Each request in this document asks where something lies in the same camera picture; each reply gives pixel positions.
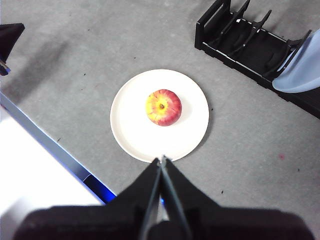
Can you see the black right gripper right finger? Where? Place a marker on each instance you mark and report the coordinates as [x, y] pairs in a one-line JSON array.
[[225, 225]]

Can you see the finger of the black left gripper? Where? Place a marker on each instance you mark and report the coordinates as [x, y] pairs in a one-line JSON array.
[[3, 68], [8, 37]]

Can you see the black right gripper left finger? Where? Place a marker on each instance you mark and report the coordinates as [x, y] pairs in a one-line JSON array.
[[100, 222]]

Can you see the cream yellow round plate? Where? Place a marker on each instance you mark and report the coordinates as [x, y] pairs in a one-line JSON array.
[[140, 135]]

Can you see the red yellow apple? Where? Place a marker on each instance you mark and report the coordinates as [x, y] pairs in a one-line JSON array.
[[163, 107]]

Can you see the blue round plate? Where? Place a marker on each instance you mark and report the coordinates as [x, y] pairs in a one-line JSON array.
[[302, 72]]

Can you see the black plastic plate rack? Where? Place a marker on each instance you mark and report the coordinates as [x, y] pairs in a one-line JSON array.
[[250, 50]]

